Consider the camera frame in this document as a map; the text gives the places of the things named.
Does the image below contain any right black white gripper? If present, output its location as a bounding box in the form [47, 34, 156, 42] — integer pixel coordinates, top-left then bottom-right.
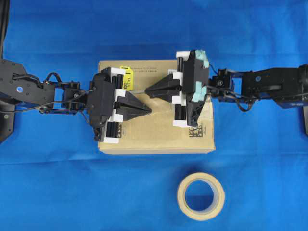
[145, 50, 209, 127]

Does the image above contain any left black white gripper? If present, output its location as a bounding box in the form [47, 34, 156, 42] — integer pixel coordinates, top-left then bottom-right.
[86, 67, 151, 144]

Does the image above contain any beige cut tape piece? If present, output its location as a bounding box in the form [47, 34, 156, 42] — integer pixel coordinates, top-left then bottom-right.
[134, 92, 174, 115]

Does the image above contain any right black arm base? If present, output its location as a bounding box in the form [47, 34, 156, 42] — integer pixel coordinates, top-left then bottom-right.
[299, 106, 308, 136]

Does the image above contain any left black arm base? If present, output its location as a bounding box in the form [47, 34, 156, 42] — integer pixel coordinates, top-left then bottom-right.
[0, 103, 15, 143]

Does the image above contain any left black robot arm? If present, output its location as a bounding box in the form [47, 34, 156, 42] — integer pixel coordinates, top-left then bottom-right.
[0, 59, 152, 143]

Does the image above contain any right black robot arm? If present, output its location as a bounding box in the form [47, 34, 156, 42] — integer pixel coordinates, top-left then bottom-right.
[145, 50, 308, 128]

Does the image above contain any brown cardboard box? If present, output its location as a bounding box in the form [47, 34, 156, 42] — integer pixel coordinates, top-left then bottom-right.
[98, 60, 215, 155]

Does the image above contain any beige masking tape roll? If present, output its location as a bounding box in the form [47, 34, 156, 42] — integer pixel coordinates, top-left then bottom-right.
[177, 172, 225, 221]

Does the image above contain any yellow sticker label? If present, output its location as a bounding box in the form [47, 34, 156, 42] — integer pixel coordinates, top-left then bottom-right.
[120, 66, 134, 91]

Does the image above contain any blue table cloth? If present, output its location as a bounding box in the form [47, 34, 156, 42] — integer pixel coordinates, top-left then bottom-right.
[0, 0, 308, 231]

